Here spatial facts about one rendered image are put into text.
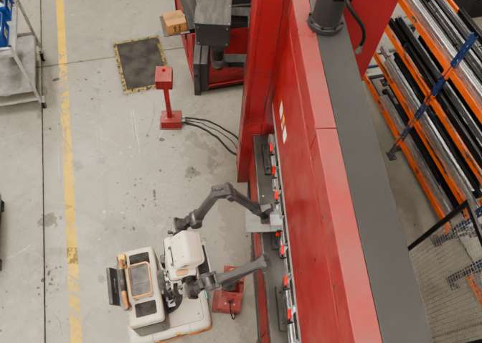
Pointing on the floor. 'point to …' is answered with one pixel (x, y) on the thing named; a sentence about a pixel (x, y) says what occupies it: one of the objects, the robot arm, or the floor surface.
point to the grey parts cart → (19, 59)
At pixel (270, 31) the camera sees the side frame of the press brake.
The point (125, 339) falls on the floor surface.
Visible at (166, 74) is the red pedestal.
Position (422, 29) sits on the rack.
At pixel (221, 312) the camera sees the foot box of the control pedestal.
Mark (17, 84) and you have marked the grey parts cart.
